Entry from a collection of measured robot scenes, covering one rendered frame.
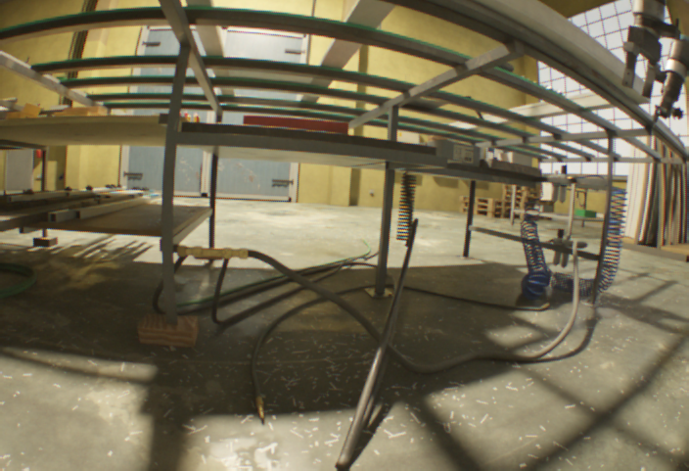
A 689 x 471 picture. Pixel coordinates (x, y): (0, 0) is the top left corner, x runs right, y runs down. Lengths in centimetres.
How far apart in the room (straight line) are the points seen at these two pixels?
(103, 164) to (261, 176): 376
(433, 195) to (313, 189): 310
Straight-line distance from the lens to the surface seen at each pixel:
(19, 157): 941
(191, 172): 707
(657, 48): 95
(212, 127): 85
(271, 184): 694
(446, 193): 854
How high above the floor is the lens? 45
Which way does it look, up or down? 5 degrees down
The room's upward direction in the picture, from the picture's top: 4 degrees clockwise
